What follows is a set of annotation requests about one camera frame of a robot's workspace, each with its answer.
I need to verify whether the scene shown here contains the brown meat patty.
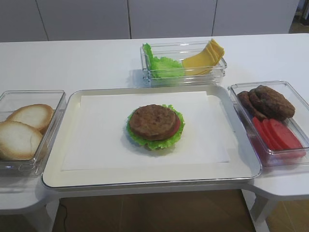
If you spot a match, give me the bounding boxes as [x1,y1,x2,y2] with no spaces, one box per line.
[128,104,179,141]

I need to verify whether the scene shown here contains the green lettuce leaf on burger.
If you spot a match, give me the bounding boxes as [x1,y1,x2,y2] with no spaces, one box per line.
[126,104,185,148]

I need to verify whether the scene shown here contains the green lettuce in container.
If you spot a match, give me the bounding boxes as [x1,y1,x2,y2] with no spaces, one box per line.
[142,43,184,78]

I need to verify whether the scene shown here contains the clear lettuce cheese container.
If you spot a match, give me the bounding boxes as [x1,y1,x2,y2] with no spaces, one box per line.
[140,39,227,87]

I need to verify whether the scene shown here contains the yellow cheese slices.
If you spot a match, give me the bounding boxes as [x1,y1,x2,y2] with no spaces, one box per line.
[182,39,225,76]

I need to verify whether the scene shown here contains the red tomato slice on burger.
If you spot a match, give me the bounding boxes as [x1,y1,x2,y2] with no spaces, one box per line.
[169,118,181,138]

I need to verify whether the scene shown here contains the bottom burger bun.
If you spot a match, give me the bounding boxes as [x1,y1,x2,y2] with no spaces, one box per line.
[143,144,167,151]

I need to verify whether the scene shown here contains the white paper sheet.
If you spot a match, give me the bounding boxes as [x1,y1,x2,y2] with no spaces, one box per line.
[62,91,230,171]

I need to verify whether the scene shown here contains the leaning meat patty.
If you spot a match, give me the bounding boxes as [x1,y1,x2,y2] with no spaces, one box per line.
[237,91,267,121]

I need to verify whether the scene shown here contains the white serving tray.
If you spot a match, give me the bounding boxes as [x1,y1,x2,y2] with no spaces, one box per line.
[42,86,262,188]

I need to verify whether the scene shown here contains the rear bun half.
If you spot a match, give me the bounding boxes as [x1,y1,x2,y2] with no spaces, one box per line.
[6,104,54,134]

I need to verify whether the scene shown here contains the bun half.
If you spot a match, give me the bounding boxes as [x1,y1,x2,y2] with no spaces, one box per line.
[0,121,42,160]
[6,104,54,134]

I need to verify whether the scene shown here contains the stacked meat patty top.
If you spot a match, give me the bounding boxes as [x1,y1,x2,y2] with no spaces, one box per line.
[249,85,295,121]

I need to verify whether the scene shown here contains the clear plastic meat container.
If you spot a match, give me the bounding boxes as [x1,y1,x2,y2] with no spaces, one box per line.
[228,81,309,166]

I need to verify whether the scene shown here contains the red tomato slices in container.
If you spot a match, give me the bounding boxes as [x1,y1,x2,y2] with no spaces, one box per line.
[251,117,307,160]

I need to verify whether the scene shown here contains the clear plastic bun container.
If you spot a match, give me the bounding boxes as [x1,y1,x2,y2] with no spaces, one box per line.
[0,90,67,176]

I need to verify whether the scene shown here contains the left bun half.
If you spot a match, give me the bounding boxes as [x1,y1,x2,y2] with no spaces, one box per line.
[0,121,42,160]

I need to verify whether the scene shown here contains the black floor cable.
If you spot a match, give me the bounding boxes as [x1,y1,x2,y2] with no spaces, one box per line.
[59,204,68,232]

